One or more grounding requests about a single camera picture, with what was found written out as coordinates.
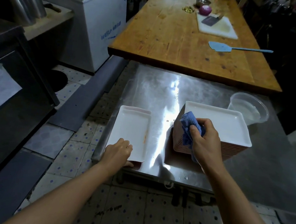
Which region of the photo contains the person's right hand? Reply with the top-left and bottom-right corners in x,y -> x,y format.
185,117 -> 227,173

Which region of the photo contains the person's left hand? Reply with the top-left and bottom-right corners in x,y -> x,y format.
100,136 -> 137,173

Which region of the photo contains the blue cleaning cloth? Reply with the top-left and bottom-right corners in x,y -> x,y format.
176,110 -> 208,163

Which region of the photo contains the white rectangular plate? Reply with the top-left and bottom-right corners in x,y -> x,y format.
104,104 -> 153,164

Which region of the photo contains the person's left forearm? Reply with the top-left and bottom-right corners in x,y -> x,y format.
2,152 -> 122,224

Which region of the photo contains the person's right forearm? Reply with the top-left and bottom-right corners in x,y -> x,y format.
197,160 -> 295,224

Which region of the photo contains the stainless steel table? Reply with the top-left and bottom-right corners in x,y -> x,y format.
88,57 -> 296,216

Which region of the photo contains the stack of white rectangular plates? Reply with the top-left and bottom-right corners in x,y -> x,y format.
170,100 -> 256,164

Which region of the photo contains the clear plastic container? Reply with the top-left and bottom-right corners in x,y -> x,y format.
227,91 -> 271,128

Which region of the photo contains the blue fly swatter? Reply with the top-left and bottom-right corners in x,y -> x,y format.
208,41 -> 274,57

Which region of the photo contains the wooden table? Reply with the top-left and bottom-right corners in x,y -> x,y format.
105,0 -> 291,93

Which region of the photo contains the white cutting board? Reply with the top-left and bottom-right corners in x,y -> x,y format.
194,11 -> 240,40

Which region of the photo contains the steel cleaver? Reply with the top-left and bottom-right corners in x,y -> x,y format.
201,13 -> 224,27

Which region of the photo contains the red onion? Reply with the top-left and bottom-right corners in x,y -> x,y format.
198,5 -> 213,16

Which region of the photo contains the black oven cabinet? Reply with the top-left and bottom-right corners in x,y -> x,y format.
0,17 -> 68,206

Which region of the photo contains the white chest freezer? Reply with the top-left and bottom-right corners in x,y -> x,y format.
26,0 -> 129,76

